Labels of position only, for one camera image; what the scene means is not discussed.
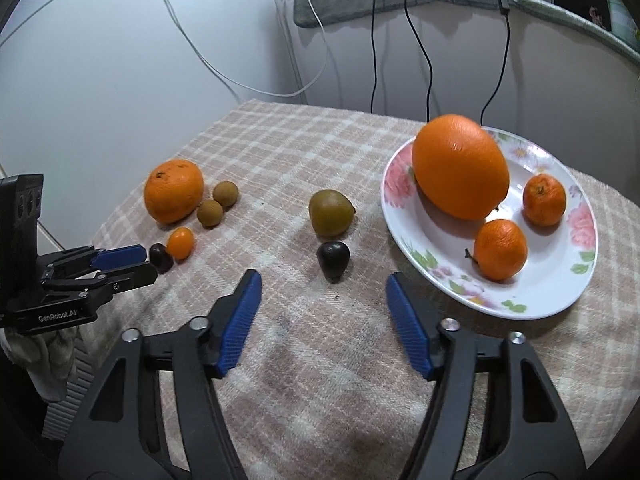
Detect small orange kumquat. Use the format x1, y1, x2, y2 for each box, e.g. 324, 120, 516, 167
166, 226, 195, 261

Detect dark plum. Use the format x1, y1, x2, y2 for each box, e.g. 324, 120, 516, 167
317, 242, 350, 283

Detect green brown kiwi fruit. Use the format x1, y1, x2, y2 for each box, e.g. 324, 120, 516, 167
308, 188, 356, 237

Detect medium orange on cloth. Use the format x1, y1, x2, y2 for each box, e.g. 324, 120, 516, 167
143, 159, 204, 224

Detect brown longan lower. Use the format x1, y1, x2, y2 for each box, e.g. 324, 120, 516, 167
196, 200, 224, 229

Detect brown longan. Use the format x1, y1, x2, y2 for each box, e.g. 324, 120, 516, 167
212, 180, 240, 209
196, 200, 224, 229

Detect brown longan upper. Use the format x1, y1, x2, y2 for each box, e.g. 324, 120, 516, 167
212, 180, 240, 209

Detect small tangerine front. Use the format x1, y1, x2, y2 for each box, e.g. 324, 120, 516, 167
465, 219, 528, 282

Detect small tangerine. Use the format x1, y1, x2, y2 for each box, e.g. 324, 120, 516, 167
465, 219, 528, 282
523, 174, 566, 228

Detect pink plaid tablecloth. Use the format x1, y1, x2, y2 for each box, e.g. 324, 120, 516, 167
80, 100, 639, 479

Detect white floral plate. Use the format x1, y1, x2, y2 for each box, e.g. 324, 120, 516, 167
381, 128, 599, 321

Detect small tangerine right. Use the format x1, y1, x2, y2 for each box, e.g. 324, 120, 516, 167
523, 174, 566, 228

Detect large orange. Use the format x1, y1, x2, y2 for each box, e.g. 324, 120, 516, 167
412, 114, 510, 221

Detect grey ledge cover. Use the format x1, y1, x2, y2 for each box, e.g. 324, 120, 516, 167
293, 0, 639, 65

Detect potted spider plant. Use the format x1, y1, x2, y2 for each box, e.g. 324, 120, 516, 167
606, 0, 639, 50

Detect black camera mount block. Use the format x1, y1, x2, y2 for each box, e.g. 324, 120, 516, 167
1, 174, 43, 290

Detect white cable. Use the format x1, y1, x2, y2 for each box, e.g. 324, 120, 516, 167
0, 0, 352, 99

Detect black cable left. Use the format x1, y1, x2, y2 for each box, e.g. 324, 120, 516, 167
369, 0, 382, 114

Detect black cable middle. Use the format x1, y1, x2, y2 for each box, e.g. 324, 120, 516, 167
402, 0, 434, 124

